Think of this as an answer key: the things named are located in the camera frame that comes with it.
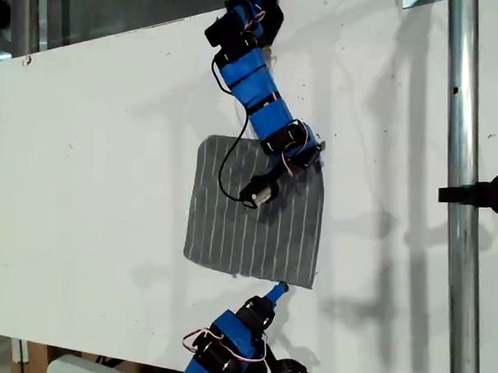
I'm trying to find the white box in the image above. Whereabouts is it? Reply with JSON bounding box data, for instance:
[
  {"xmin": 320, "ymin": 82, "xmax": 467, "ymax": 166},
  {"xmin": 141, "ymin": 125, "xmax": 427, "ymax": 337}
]
[{"xmin": 47, "ymin": 353, "xmax": 121, "ymax": 373}]

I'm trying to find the black camera cable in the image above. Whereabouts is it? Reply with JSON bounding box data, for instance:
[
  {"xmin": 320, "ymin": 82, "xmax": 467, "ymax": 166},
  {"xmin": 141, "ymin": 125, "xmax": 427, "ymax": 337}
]
[{"xmin": 206, "ymin": 53, "xmax": 254, "ymax": 204}]

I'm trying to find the steel post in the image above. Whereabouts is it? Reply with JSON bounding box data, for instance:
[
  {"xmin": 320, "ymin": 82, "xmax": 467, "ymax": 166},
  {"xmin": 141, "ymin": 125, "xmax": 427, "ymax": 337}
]
[{"xmin": 435, "ymin": 0, "xmax": 495, "ymax": 373}]

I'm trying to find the wooden board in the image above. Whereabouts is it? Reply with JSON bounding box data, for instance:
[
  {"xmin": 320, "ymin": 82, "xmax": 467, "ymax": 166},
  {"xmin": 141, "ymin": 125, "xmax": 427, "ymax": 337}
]
[{"xmin": 9, "ymin": 336, "xmax": 51, "ymax": 373}]

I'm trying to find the black clamp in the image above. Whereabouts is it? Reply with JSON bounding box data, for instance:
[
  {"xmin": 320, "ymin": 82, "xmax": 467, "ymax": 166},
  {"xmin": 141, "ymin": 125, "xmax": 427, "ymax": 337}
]
[{"xmin": 437, "ymin": 170, "xmax": 498, "ymax": 216}]

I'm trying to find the grey striped towel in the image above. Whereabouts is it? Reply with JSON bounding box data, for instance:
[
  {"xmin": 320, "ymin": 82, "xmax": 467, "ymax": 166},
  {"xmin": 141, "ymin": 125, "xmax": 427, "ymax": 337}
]
[{"xmin": 182, "ymin": 133, "xmax": 329, "ymax": 291}]

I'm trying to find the red white servo wire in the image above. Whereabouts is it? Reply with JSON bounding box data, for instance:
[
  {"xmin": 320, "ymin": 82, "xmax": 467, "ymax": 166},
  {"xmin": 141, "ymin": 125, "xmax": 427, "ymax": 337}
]
[
  {"xmin": 181, "ymin": 325, "xmax": 270, "ymax": 365},
  {"xmin": 280, "ymin": 148, "xmax": 297, "ymax": 177}
]

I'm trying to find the black camera stalk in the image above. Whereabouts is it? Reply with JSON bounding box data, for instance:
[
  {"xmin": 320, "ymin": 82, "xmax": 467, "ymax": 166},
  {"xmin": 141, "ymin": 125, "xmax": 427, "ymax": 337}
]
[{"xmin": 267, "ymin": 158, "xmax": 290, "ymax": 185}]

